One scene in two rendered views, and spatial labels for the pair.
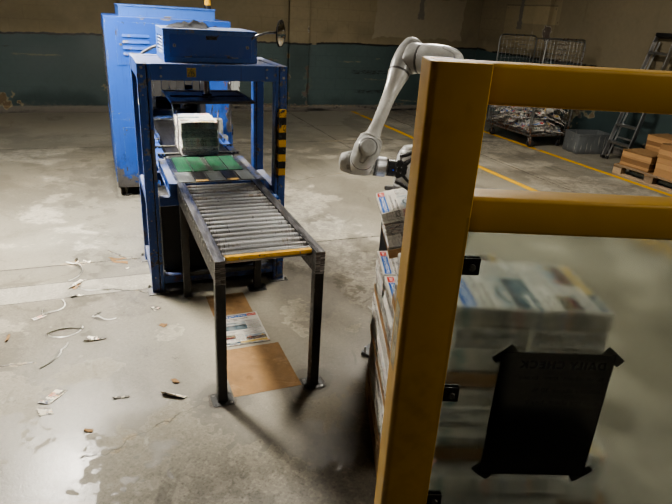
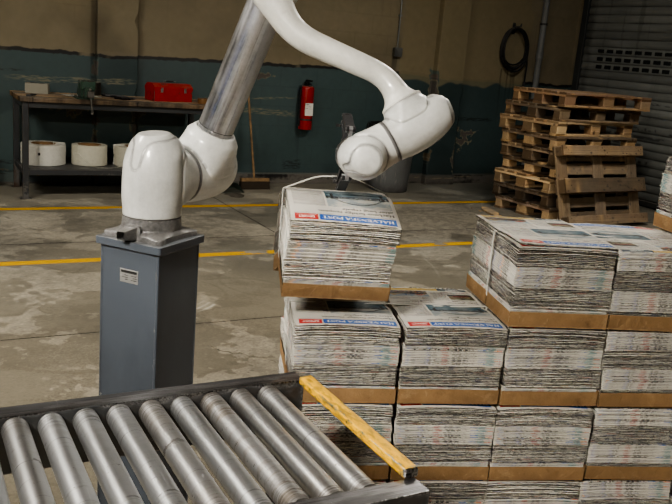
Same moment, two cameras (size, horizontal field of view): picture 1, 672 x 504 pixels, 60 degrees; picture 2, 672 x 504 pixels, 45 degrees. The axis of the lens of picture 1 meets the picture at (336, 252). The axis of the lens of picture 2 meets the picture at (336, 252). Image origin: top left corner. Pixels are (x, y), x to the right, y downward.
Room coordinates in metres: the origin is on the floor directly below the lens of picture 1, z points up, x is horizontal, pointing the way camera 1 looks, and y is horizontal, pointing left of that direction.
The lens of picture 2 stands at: (2.78, 1.80, 1.52)
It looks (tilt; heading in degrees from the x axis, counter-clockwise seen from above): 14 degrees down; 264
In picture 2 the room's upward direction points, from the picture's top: 5 degrees clockwise
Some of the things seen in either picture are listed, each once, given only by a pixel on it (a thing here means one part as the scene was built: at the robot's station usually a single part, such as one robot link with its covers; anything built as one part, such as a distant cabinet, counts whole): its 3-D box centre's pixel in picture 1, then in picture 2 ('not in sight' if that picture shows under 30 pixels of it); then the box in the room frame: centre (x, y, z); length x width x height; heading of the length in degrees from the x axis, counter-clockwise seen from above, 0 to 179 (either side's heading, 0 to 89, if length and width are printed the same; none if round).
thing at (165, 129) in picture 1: (186, 141); not in sight; (5.14, 1.40, 0.75); 1.53 x 0.64 x 0.10; 23
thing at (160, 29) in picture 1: (205, 44); not in sight; (4.10, 0.96, 1.65); 0.60 x 0.45 x 0.20; 113
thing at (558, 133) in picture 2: not in sight; (568, 152); (-0.58, -6.73, 0.65); 1.33 x 0.94 x 1.30; 27
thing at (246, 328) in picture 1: (241, 328); not in sight; (3.20, 0.57, 0.00); 0.37 x 0.28 x 0.01; 23
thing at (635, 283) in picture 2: not in sight; (629, 275); (1.65, -0.45, 0.95); 0.38 x 0.29 x 0.23; 92
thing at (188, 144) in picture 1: (196, 133); not in sight; (4.63, 1.18, 0.93); 0.38 x 0.30 x 0.26; 23
